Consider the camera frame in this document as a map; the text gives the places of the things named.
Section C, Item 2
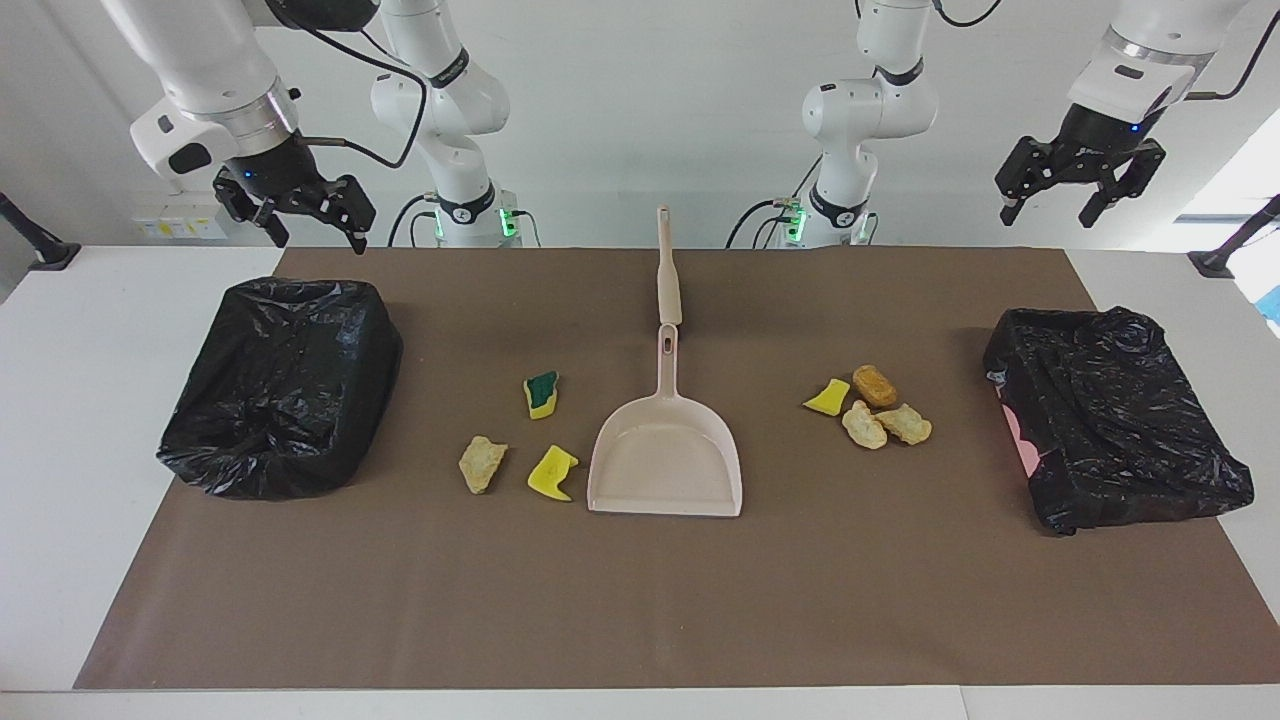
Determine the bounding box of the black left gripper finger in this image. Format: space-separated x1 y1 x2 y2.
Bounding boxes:
995 135 1066 227
1078 140 1167 229

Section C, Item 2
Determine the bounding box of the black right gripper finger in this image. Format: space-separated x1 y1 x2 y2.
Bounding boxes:
300 175 377 255
213 170 291 248

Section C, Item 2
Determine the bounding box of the green and yellow sponge piece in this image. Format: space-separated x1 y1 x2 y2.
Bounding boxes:
523 371 561 421

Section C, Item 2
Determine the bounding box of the orange-brown sponge chunk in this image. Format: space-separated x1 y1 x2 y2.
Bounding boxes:
852 365 898 409

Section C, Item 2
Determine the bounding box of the beige sponge chunk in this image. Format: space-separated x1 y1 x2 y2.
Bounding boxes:
875 403 933 446
459 435 509 496
841 400 888 450

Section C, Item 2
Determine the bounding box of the beige brush with black bristles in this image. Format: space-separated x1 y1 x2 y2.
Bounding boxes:
655 206 684 327

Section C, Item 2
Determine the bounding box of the yellow notched sponge piece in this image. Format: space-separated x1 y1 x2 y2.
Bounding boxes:
527 445 580 503

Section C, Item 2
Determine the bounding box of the beige plastic dustpan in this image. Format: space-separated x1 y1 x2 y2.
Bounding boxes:
587 323 744 518

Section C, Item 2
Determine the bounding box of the black bag-lined pink bin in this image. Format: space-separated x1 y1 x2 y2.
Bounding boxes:
983 306 1255 537

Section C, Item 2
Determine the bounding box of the brown paper table mat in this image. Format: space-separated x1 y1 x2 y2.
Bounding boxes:
75 247 1280 691

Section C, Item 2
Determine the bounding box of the black right base cable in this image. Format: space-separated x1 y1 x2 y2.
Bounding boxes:
387 193 441 248

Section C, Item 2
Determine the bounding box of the black base cable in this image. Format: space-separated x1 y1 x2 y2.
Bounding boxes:
727 198 801 249
387 193 441 248

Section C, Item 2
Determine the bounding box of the white wall socket box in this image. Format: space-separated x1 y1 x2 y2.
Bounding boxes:
133 192 223 241

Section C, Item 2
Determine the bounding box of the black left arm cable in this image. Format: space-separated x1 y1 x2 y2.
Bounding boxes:
930 0 1280 101

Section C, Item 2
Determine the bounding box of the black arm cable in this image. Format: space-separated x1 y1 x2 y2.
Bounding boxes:
930 0 1280 101
262 0 429 169

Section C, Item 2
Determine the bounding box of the black camera stand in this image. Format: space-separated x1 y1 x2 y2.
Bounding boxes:
1188 195 1280 279
0 192 81 272

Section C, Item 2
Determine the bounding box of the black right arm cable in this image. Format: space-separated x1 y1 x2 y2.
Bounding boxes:
262 0 429 169

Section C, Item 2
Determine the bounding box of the black left base cable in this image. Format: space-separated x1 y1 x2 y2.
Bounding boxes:
727 198 801 249

